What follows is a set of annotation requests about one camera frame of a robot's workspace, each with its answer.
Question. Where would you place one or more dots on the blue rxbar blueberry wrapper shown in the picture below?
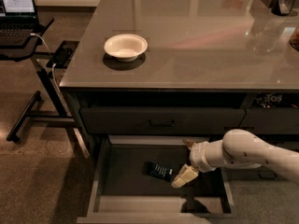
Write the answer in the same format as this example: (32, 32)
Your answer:
(159, 171)

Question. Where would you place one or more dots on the black laptop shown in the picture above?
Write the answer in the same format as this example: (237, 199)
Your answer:
(18, 19)

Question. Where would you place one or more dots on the dark top drawer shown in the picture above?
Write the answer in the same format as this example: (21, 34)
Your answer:
(160, 120)

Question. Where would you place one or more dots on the right top drawer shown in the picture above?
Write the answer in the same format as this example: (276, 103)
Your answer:
(271, 121)

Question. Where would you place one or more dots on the white bowl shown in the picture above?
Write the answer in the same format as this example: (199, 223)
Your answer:
(126, 47)

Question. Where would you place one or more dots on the brown item at right edge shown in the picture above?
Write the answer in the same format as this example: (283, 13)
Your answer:
(294, 40)

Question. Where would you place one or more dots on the chips bag in drawer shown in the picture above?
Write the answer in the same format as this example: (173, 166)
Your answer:
(269, 100)

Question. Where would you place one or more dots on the black phone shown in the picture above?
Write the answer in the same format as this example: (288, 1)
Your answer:
(62, 55)

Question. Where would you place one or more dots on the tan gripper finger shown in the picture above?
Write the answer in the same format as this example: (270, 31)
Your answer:
(185, 175)
(189, 143)

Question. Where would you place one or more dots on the open middle drawer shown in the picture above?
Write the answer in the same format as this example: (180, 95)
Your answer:
(124, 192)

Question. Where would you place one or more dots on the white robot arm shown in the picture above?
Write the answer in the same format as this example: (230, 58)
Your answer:
(238, 149)

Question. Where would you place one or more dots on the grey counter cabinet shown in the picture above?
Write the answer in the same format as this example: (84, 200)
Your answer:
(200, 54)

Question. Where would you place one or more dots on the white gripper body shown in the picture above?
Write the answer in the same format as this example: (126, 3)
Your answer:
(197, 157)

